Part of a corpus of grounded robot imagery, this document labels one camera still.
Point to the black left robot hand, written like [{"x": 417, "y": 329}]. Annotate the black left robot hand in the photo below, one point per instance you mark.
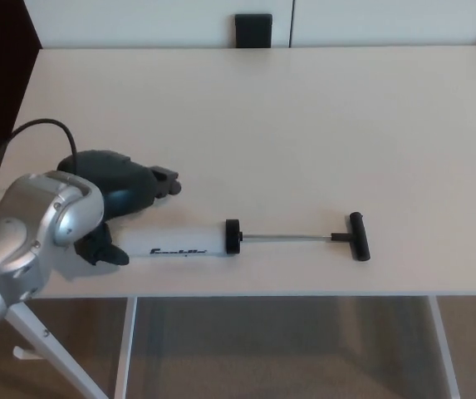
[{"x": 117, "y": 178}]

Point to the white Franklin hand air pump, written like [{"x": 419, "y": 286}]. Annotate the white Franklin hand air pump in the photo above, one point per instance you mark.
[{"x": 179, "y": 243}]

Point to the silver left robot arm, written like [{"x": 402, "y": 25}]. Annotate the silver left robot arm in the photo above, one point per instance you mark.
[{"x": 21, "y": 237}]

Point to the white cabinet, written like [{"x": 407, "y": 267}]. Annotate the white cabinet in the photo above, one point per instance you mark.
[{"x": 138, "y": 23}]

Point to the white plastic hook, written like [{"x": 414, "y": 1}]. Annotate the white plastic hook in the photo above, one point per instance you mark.
[{"x": 23, "y": 353}]

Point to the black chair back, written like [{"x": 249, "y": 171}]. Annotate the black chair back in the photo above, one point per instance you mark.
[{"x": 253, "y": 30}]

